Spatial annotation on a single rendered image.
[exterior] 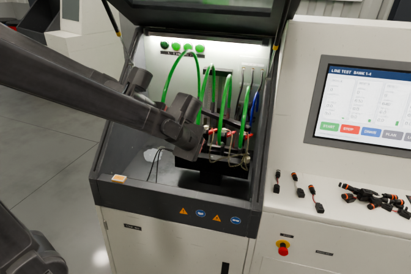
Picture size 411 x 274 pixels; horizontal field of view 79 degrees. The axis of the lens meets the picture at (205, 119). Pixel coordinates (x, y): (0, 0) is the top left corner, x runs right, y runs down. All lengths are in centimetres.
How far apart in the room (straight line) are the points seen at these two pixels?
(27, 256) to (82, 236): 171
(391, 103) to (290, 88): 36
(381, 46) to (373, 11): 381
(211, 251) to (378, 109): 87
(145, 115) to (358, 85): 81
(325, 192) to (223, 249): 48
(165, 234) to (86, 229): 112
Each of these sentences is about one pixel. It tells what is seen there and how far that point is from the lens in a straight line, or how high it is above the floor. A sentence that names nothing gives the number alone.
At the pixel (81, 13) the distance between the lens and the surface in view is 376.
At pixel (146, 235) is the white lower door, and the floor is 66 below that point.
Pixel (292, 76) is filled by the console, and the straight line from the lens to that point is 103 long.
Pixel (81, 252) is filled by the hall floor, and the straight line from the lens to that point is 213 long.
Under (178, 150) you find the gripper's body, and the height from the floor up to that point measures 125.
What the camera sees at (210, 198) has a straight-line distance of 99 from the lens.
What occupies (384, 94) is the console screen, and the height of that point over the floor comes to 133.
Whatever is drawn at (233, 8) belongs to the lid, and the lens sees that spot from 106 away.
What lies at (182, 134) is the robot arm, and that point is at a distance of 60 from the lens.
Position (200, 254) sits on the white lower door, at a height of 61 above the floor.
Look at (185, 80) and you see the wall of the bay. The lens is 133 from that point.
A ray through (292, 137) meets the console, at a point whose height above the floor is 112.
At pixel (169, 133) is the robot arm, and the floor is 137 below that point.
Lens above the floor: 167
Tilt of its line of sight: 29 degrees down
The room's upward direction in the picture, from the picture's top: 2 degrees clockwise
